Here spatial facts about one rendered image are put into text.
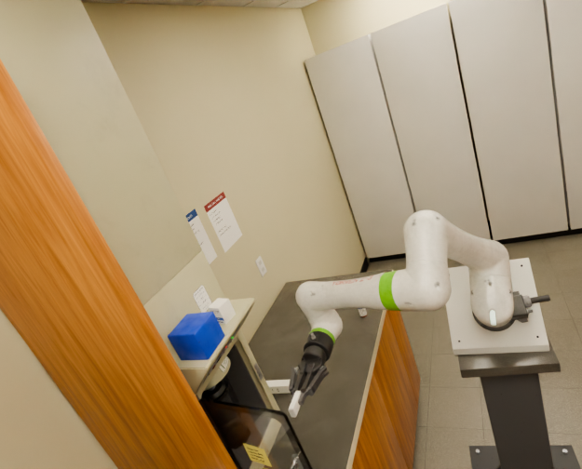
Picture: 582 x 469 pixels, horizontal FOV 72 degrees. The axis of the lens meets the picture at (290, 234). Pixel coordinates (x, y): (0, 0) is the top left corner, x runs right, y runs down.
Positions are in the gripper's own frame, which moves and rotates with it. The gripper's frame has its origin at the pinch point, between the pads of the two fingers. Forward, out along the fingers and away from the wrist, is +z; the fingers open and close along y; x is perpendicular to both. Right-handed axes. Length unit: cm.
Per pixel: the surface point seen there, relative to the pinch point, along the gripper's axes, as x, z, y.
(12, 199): -81, 17, -32
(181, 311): -33.9, -2.4, -25.8
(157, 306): -40.5, 3.9, -25.7
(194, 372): -22.0, 9.8, -19.1
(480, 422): 129, -101, 33
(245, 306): -23.3, -17.1, -15.6
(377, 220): 79, -300, -46
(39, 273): -62, 18, -40
